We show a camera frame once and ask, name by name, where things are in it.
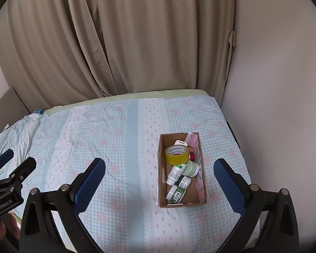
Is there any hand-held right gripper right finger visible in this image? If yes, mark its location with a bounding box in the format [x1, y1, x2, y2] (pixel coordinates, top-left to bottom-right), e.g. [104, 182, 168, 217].
[213, 158, 299, 253]

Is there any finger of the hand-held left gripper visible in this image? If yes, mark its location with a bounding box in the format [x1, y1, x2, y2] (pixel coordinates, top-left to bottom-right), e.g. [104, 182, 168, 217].
[1, 157, 37, 187]
[0, 149, 14, 180]

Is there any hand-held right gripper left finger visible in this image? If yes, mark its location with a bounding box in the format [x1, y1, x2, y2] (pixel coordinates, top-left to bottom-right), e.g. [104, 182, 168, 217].
[18, 157, 106, 253]

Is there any cardboard box with pink print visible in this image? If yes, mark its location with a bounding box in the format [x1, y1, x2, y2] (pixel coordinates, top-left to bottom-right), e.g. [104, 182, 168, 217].
[156, 132, 208, 208]

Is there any white round jar lid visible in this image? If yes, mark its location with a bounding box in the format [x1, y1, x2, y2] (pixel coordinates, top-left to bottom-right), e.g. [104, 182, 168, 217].
[183, 161, 200, 178]

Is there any small green-labelled bottle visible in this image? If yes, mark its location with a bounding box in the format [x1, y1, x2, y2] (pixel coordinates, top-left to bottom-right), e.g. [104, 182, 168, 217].
[165, 186, 187, 204]

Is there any white bottle with green label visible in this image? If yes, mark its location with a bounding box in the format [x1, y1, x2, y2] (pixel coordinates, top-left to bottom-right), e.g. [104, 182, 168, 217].
[166, 164, 187, 186]

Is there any yellow tape roll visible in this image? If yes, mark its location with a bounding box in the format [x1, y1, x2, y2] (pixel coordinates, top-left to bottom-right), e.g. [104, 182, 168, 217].
[165, 145, 190, 165]

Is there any person's left hand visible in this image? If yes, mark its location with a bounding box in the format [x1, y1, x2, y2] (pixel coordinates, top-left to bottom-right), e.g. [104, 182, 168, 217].
[0, 215, 17, 241]

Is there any white crumpled quilt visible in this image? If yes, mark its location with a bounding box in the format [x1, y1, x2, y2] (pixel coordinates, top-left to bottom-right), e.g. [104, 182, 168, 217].
[0, 113, 45, 161]

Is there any grey headboard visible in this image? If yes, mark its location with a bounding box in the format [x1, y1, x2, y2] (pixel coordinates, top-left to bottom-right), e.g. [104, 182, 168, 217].
[0, 87, 31, 153]

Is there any blue checked bed cover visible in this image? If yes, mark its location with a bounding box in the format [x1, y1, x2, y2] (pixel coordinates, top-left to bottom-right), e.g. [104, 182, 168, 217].
[0, 95, 261, 253]

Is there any pale green bed sheet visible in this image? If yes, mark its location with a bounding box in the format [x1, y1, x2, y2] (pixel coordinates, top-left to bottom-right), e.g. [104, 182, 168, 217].
[42, 89, 210, 115]

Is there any beige curtain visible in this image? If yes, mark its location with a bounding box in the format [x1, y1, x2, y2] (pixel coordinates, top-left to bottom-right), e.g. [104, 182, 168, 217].
[0, 0, 239, 108]

